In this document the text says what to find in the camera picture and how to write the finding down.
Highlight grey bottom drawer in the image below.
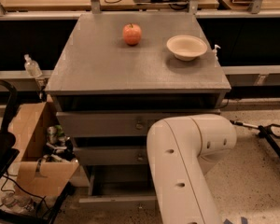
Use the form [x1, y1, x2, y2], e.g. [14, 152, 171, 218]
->
[79, 164, 157, 210]

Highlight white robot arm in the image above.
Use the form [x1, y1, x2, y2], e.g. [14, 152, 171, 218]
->
[147, 114, 237, 224]

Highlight grey drawer cabinet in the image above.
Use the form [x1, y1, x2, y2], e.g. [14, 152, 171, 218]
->
[44, 11, 231, 211]

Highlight grey top drawer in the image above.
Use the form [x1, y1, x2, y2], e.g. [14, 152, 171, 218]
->
[57, 109, 219, 138]

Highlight red apple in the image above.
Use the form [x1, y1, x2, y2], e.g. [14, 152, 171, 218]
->
[122, 23, 142, 46]

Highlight white paper bowl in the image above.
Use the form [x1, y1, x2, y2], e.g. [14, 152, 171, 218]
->
[166, 35, 207, 61]

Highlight white pump bottle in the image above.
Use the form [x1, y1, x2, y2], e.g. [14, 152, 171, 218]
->
[213, 44, 221, 60]

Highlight items in cardboard box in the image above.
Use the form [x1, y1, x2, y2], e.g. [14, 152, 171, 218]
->
[43, 125, 77, 162]

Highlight silver metal rod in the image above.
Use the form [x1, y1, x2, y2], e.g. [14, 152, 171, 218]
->
[230, 119, 259, 130]

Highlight cardboard box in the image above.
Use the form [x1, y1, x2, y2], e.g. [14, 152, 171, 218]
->
[9, 103, 78, 196]

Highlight clear sanitizer bottle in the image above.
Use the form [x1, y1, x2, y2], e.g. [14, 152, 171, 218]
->
[24, 54, 42, 77]

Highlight black floor stand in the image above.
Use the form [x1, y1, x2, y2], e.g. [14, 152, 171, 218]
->
[259, 123, 280, 159]

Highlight black chair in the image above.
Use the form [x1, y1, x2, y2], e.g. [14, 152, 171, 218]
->
[0, 80, 20, 178]

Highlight black floor cable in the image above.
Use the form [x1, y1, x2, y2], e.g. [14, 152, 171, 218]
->
[0, 168, 54, 217]

